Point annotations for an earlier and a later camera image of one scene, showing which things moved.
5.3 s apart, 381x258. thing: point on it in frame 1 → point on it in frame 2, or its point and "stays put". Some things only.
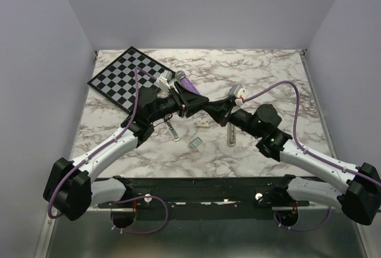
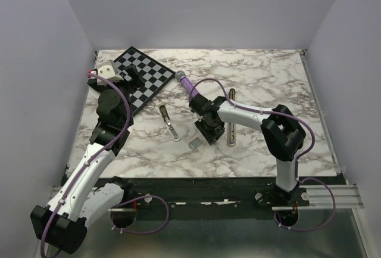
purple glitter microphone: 181,76 stays put
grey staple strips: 195,142 stays put
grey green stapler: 171,127 stays put
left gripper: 189,103 → 137,81
